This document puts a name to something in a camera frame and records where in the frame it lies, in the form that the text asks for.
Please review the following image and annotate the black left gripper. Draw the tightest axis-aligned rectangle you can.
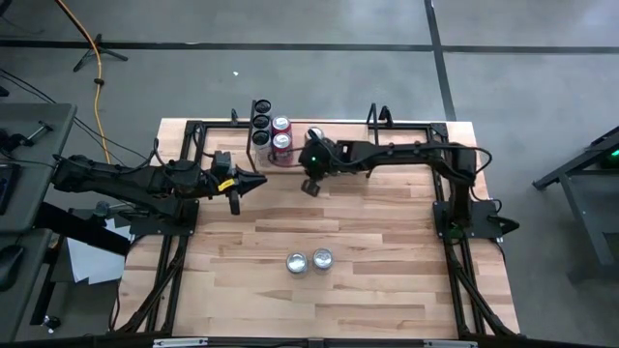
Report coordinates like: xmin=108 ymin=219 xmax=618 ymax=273
xmin=207 ymin=150 xmax=269 ymax=217

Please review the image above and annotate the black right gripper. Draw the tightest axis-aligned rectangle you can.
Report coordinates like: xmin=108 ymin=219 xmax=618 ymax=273
xmin=298 ymin=138 xmax=351 ymax=197

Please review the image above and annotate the red cola can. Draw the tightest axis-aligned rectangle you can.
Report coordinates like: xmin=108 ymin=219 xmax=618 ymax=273
xmin=271 ymin=131 xmax=295 ymax=168
xmin=271 ymin=114 xmax=294 ymax=136

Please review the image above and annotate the wooden shelf with black legs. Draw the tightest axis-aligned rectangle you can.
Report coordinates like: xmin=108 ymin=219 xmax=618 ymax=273
xmin=247 ymin=100 xmax=384 ymax=179

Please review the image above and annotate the silver Diet Coke can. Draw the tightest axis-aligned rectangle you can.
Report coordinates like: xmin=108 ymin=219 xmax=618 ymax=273
xmin=311 ymin=246 xmax=336 ymax=276
xmin=284 ymin=250 xmax=310 ymax=279

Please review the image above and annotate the white paper sheet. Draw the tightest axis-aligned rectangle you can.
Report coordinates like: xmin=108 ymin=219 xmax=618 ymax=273
xmin=65 ymin=236 xmax=128 ymax=286
xmin=103 ymin=217 xmax=134 ymax=243

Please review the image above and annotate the black flat bar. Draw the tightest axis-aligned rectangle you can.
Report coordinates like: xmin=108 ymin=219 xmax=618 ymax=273
xmin=33 ymin=201 xmax=133 ymax=257

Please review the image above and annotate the black tripod stand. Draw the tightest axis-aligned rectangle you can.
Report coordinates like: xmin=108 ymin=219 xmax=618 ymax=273
xmin=72 ymin=32 xmax=130 ymax=73

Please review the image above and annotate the grey side desk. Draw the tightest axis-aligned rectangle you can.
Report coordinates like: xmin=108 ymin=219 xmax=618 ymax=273
xmin=0 ymin=101 xmax=78 ymax=236

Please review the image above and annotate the dark grey desk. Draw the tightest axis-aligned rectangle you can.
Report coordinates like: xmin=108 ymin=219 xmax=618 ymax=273
xmin=0 ymin=227 xmax=55 ymax=342

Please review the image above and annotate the black keyboard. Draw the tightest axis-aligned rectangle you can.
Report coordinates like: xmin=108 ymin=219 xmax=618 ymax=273
xmin=0 ymin=161 xmax=21 ymax=217

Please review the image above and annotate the black computer mouse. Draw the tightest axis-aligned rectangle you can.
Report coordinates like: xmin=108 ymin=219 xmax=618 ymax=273
xmin=0 ymin=245 xmax=25 ymax=294

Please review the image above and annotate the dark grey equipment cart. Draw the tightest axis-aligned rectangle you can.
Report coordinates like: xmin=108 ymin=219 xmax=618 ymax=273
xmin=531 ymin=124 xmax=619 ymax=284

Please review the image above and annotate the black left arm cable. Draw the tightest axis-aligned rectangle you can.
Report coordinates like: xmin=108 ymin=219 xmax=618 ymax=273
xmin=52 ymin=123 xmax=219 ymax=194

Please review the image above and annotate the black aluminium table frame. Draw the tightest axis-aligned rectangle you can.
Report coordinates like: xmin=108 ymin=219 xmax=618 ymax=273
xmin=111 ymin=118 xmax=521 ymax=342

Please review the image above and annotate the black floor cable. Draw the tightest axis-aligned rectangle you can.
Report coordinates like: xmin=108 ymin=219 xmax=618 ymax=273
xmin=0 ymin=69 xmax=152 ymax=165

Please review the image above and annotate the silver metal bracket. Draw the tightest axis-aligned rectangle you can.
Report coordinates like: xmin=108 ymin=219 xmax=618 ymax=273
xmin=152 ymin=337 xmax=210 ymax=348
xmin=423 ymin=339 xmax=479 ymax=348

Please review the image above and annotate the yellow cable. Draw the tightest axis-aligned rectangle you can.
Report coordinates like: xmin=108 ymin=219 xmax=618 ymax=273
xmin=53 ymin=0 xmax=113 ymax=165

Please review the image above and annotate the black handled tool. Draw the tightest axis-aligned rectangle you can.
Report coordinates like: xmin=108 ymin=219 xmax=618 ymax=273
xmin=0 ymin=123 xmax=54 ymax=152

